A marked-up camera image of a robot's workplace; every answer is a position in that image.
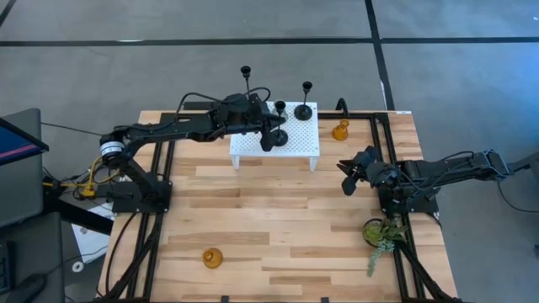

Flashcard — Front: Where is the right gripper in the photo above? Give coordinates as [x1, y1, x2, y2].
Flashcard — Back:
[336, 146, 379, 197]

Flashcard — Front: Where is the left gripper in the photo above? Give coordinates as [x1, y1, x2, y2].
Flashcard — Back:
[216, 93, 286, 153]

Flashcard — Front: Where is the short black metal candlestick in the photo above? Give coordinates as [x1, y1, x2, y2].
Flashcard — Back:
[293, 81, 314, 122]

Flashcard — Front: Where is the amber glass candle holder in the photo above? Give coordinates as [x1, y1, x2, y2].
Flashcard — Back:
[201, 247, 224, 270]
[331, 119, 350, 142]

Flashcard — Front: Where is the white perforated metal shelf riser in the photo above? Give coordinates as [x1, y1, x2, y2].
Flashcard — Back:
[228, 100, 321, 173]

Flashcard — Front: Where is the potted green succulent plant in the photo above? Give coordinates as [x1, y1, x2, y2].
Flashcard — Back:
[362, 216, 408, 279]

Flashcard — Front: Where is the black power strip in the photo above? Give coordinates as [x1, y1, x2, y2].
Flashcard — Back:
[183, 100, 224, 112]

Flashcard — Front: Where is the grey equipment base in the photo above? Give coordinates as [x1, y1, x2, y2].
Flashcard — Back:
[507, 151, 539, 176]

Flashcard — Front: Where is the black stand crossbar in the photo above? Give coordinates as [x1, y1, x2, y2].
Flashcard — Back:
[41, 195, 115, 237]

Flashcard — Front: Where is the white paper sheet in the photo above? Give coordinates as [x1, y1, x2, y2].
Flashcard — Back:
[70, 201, 117, 264]

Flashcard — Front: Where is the monitor with blue screen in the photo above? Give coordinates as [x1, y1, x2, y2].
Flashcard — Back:
[0, 116, 51, 167]

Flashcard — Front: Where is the dark grey side desk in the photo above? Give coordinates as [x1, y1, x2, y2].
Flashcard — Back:
[0, 108, 67, 303]

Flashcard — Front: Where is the black computer mouse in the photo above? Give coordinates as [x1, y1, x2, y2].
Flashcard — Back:
[4, 273, 47, 303]

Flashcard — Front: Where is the black keyboard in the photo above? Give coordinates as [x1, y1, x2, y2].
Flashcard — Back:
[0, 242, 13, 294]

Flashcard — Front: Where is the black metal table frame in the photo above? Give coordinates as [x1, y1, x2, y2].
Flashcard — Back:
[99, 109, 464, 303]

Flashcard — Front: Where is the black looped floor cable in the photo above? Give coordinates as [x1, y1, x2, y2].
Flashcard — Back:
[497, 178, 539, 214]

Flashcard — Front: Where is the thin black floor cable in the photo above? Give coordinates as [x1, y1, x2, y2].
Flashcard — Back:
[40, 121, 106, 137]

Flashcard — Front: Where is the yellow cable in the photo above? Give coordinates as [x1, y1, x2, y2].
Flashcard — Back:
[41, 156, 121, 199]

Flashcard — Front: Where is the thick black cable bundle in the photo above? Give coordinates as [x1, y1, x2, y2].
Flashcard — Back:
[104, 212, 140, 295]

